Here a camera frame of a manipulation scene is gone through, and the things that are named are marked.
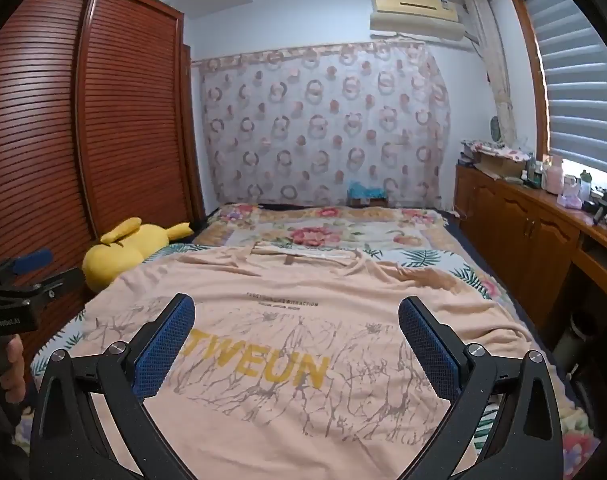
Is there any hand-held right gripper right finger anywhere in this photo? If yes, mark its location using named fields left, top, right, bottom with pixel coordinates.
left=397, top=296, right=567, bottom=480

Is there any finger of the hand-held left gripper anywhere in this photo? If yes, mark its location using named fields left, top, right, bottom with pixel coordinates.
left=10, top=249, right=54, bottom=273
left=28, top=267, right=86, bottom=303

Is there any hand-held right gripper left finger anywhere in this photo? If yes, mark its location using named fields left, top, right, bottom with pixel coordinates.
left=30, top=292, right=196, bottom=480

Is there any peach printed t-shirt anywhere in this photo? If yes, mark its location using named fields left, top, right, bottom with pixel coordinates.
left=80, top=242, right=539, bottom=480

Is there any person's left hand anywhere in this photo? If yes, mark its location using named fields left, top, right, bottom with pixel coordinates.
left=0, top=334, right=28, bottom=413

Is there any yellow plush toy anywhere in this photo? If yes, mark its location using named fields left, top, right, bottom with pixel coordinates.
left=82, top=217, right=194, bottom=293

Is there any leaf-print bed sheet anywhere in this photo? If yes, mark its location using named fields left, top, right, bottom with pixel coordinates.
left=30, top=242, right=604, bottom=480

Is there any floral bed blanket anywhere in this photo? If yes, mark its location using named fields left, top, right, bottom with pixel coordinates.
left=13, top=202, right=584, bottom=480

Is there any wooden cabinet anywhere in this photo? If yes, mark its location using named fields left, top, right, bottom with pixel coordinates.
left=456, top=162, right=607, bottom=311

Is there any wooden louvered wardrobe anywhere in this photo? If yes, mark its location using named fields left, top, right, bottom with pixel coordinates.
left=0, top=0, right=206, bottom=361

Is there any light blue cloth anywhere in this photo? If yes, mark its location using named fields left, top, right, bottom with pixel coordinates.
left=347, top=180, right=387, bottom=199

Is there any open cardboard box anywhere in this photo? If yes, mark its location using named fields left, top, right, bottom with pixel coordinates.
left=476, top=152, right=527, bottom=178

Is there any dark bottle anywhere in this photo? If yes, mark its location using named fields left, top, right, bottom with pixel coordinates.
left=521, top=157, right=544, bottom=186

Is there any purple plastic bag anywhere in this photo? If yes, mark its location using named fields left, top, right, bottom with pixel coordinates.
left=557, top=180, right=584, bottom=209

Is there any floral cloth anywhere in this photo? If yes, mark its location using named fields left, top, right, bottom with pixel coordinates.
left=471, top=140, right=531, bottom=161

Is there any pink bottle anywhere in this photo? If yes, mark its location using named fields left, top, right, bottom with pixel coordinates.
left=544, top=157, right=565, bottom=193

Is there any patterned lace curtain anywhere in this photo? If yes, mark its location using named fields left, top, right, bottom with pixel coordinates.
left=192, top=42, right=451, bottom=208

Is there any cream bundled curtain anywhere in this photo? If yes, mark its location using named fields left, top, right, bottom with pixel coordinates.
left=466, top=0, right=517, bottom=146

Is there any grey window blind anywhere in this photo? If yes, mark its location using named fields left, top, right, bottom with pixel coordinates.
left=516, top=0, right=607, bottom=181

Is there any cream air conditioner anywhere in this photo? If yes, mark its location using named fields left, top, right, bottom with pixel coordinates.
left=369, top=0, right=467, bottom=43

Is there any wooden window frame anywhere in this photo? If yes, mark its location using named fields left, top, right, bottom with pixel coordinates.
left=508, top=0, right=554, bottom=161

